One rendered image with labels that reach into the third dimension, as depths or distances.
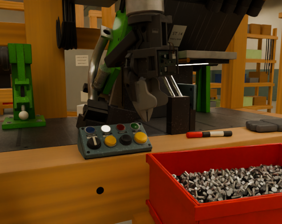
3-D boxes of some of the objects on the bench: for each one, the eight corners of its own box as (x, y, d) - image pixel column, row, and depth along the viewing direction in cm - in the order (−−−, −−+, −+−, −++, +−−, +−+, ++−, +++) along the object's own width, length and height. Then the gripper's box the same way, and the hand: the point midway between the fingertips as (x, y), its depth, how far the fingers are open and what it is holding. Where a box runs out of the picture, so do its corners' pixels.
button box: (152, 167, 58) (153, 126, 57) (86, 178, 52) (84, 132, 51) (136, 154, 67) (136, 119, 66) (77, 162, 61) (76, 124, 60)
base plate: (297, 126, 96) (298, 120, 96) (-67, 168, 53) (-68, 158, 53) (221, 110, 135) (221, 106, 134) (-27, 128, 91) (-28, 122, 91)
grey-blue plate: (196, 130, 79) (198, 84, 77) (191, 131, 78) (192, 84, 76) (179, 125, 87) (180, 83, 85) (175, 126, 87) (175, 83, 84)
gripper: (149, 10, 44) (155, 130, 48) (179, 15, 51) (183, 120, 55) (116, 18, 50) (124, 124, 54) (147, 22, 57) (152, 116, 61)
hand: (143, 115), depth 56 cm, fingers closed
